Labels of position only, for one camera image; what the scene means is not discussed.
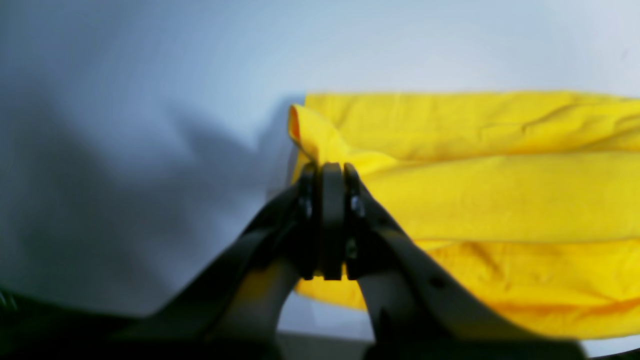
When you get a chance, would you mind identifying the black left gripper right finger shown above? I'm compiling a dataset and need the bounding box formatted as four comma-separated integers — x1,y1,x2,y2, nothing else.
343,164,586,360

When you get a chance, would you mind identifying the orange yellow T-shirt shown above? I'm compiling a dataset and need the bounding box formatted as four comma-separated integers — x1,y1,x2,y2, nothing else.
288,91,640,339

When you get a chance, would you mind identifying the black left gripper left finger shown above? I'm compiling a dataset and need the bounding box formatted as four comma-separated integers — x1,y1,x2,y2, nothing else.
115,162,346,360

